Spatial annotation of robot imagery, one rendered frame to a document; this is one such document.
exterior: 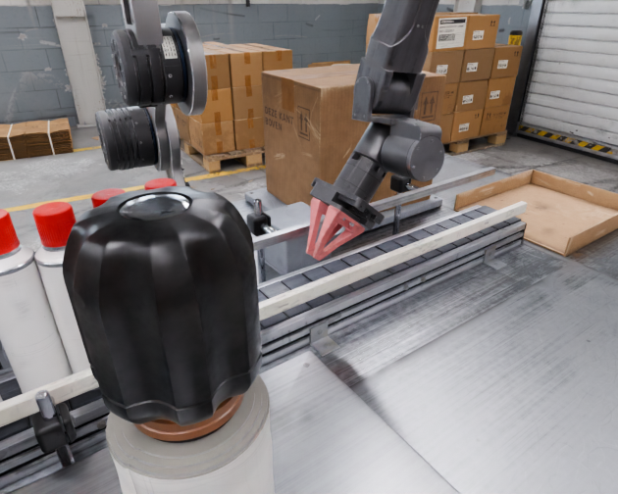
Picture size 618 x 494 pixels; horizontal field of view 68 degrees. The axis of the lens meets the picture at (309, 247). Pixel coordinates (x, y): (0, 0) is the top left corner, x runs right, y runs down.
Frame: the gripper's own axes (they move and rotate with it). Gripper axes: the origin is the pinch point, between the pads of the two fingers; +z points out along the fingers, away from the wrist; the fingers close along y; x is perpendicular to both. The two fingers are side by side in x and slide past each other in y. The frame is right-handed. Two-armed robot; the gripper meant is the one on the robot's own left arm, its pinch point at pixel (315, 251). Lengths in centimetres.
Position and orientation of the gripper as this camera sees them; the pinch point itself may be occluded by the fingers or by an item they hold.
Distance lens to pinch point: 64.8
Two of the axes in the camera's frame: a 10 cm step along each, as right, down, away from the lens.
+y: 5.8, 3.8, -7.2
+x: 6.3, 3.5, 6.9
